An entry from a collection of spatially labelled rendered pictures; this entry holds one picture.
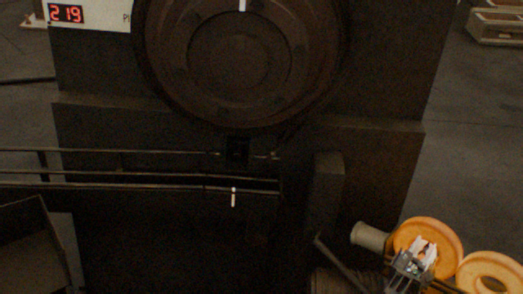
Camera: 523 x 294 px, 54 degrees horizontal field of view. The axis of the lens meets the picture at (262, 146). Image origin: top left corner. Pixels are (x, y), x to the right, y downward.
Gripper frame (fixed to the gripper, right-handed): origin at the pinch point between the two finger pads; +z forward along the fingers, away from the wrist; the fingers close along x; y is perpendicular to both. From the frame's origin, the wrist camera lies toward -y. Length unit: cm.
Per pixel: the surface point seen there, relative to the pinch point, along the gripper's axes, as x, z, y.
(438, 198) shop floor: 21, 90, -103
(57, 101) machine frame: 90, -27, 21
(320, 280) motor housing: 20.4, -14.1, -18.1
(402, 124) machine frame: 19.9, 24.4, 6.6
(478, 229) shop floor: -1, 82, -101
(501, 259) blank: -14.5, 1.1, 5.5
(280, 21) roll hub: 36, -3, 49
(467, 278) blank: -10.3, -2.4, -1.8
